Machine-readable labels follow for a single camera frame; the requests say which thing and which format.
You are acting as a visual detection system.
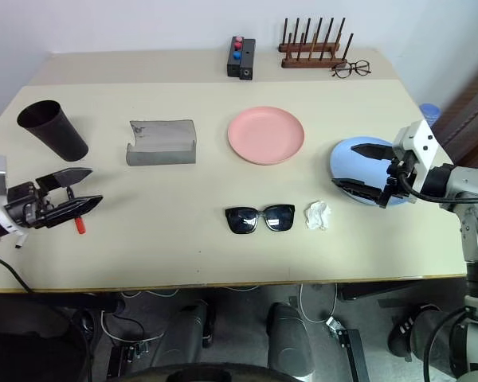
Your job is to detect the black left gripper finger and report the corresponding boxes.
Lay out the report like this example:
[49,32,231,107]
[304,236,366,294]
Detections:
[35,167,94,192]
[35,194,104,229]

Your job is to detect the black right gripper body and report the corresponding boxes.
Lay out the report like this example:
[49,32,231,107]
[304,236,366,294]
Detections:
[377,153,418,209]

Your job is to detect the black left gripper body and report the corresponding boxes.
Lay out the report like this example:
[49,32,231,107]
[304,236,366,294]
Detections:
[3,181,73,230]

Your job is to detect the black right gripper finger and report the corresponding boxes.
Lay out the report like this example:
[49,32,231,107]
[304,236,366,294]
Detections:
[351,143,396,162]
[331,177,384,207]

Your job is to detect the red capped marker pen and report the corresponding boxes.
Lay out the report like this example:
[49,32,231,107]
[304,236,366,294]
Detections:
[66,186,88,234]

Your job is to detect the light blue plate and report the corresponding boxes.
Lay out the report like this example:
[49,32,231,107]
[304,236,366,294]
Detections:
[329,136,411,209]

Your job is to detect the black plastic cup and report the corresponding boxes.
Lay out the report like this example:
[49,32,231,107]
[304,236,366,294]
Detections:
[16,99,90,162]

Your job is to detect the crumpled white tissue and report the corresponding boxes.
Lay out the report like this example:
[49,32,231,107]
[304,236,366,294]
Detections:
[304,201,332,232]

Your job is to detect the translucent blue bottle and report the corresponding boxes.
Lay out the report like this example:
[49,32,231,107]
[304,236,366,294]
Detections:
[419,103,442,129]

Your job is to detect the dark thin-framed eyeglasses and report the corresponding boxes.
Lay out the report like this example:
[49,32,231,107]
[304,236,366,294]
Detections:
[330,59,373,80]

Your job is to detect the black table support beam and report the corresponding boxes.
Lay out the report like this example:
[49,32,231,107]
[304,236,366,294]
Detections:
[338,279,423,302]

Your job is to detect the brown wooden peg rack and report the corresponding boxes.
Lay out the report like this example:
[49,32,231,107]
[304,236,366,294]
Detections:
[278,16,355,69]

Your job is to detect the pink round plate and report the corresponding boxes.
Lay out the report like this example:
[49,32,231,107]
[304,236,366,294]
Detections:
[227,106,306,166]

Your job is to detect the black sunglasses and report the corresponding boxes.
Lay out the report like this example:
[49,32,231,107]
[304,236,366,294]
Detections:
[224,203,296,235]

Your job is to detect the black bulky object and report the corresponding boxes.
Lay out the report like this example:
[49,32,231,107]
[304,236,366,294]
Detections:
[0,306,92,382]

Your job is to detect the black shoe white stripes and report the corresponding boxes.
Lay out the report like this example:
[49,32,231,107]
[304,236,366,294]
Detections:
[387,305,419,360]

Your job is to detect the black box with round holes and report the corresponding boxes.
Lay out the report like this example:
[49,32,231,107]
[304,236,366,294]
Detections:
[238,38,257,84]

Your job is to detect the black power strip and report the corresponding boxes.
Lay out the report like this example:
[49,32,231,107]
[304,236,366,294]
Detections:
[106,340,151,379]

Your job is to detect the black box with coloured knobs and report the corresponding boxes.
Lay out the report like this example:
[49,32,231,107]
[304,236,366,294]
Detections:
[226,36,245,77]

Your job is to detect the grey rounded shell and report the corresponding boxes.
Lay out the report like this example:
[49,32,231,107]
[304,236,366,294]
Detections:
[170,300,217,361]
[265,302,318,379]

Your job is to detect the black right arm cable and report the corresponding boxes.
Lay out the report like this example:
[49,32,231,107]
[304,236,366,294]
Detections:
[397,166,456,205]

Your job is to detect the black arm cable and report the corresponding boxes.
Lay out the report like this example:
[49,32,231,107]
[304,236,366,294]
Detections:
[397,166,456,205]
[0,245,33,294]

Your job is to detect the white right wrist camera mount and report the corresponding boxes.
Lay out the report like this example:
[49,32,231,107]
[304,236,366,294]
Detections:
[392,119,454,197]

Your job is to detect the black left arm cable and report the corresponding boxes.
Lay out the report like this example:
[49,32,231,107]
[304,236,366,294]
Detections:
[0,245,33,294]

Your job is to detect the thin white cable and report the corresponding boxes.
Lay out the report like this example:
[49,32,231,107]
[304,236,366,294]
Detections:
[299,283,339,324]

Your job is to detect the thin black cable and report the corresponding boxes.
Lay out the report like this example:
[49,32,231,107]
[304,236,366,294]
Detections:
[421,305,469,382]

